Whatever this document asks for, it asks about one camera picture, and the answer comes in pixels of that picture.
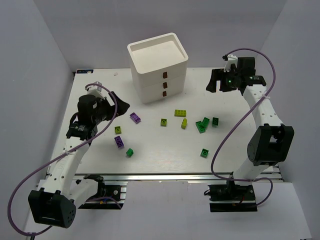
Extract lime small lego brick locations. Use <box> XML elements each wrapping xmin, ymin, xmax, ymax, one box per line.
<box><xmin>114</xmin><ymin>126</ymin><xmax>122</xmax><ymax>134</ymax></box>

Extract lime square lego brick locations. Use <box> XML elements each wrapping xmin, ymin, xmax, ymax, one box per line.
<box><xmin>160</xmin><ymin>118</ymin><xmax>167</xmax><ymax>127</ymax></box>

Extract lime long lego brick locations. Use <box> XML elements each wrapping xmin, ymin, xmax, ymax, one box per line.
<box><xmin>174</xmin><ymin>109</ymin><xmax>187</xmax><ymax>118</ymax></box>

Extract white three-drawer storage box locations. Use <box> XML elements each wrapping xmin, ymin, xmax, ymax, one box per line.
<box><xmin>127</xmin><ymin>32</ymin><xmax>189</xmax><ymax>104</ymax></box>

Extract lime rounded lego piece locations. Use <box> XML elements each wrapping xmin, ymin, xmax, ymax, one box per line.
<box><xmin>181</xmin><ymin>118</ymin><xmax>188</xmax><ymax>129</ymax></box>

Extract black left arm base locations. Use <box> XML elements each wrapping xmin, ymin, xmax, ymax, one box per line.
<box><xmin>79</xmin><ymin>174</ymin><xmax>124</xmax><ymax>210</ymax></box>

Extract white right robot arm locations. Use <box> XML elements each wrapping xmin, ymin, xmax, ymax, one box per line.
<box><xmin>206</xmin><ymin>54</ymin><xmax>295</xmax><ymax>186</ymax></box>

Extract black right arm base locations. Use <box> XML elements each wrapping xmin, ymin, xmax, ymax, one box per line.
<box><xmin>203</xmin><ymin>181</ymin><xmax>258</xmax><ymax>213</ymax></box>

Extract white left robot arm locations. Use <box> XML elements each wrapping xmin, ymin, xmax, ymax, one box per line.
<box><xmin>28</xmin><ymin>90</ymin><xmax>130</xmax><ymax>228</ymax></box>

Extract purple flat lego plate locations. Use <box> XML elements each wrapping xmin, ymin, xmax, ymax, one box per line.
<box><xmin>129</xmin><ymin>112</ymin><xmax>141</xmax><ymax>124</ymax></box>

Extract purple lego brick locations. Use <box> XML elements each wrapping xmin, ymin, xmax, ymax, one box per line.
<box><xmin>114</xmin><ymin>136</ymin><xmax>124</xmax><ymax>149</ymax></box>

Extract blue left corner label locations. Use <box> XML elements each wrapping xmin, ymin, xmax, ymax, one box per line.
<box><xmin>76</xmin><ymin>69</ymin><xmax>94</xmax><ymax>74</ymax></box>

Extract green small lego brick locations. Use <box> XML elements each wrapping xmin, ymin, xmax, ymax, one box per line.
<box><xmin>126</xmin><ymin>148</ymin><xmax>134</xmax><ymax>158</ymax></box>

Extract green upright lego brick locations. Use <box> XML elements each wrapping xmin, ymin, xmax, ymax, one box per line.
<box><xmin>211</xmin><ymin>117</ymin><xmax>219</xmax><ymax>127</ymax></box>

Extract green long lego brick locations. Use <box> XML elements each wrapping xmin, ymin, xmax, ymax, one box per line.
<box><xmin>201</xmin><ymin>117</ymin><xmax>210</xmax><ymax>129</ymax></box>

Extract green square lego brick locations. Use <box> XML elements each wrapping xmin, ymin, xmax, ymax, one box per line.
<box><xmin>200</xmin><ymin>148</ymin><xmax>209</xmax><ymax>158</ymax></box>

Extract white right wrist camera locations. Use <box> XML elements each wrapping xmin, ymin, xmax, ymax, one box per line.
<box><xmin>222</xmin><ymin>54</ymin><xmax>238</xmax><ymax>72</ymax></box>

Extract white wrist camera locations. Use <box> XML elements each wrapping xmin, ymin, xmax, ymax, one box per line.
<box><xmin>85</xmin><ymin>81</ymin><xmax>105</xmax><ymax>99</ymax></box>
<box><xmin>222</xmin><ymin>54</ymin><xmax>238</xmax><ymax>72</ymax></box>

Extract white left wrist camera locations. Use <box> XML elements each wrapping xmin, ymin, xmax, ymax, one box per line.
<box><xmin>85</xmin><ymin>81</ymin><xmax>105</xmax><ymax>99</ymax></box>

